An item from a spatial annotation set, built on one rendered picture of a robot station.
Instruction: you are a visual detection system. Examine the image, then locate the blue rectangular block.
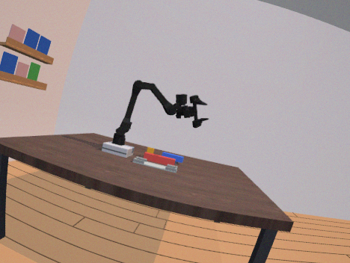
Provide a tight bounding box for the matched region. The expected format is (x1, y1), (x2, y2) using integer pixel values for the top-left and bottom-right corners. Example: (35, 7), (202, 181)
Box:
(162, 152), (184, 163)

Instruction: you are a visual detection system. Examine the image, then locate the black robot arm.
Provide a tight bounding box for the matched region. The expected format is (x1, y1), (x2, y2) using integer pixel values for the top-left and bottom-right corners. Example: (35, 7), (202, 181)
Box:
(112, 80), (192, 146)

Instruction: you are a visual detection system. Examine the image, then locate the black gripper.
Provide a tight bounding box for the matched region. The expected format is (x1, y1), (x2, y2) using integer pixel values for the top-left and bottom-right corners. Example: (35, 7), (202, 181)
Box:
(188, 95), (209, 128)

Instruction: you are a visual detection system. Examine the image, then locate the orange-yellow rectangular block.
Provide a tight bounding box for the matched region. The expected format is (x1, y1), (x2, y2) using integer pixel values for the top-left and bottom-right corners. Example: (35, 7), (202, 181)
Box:
(147, 147), (154, 154)

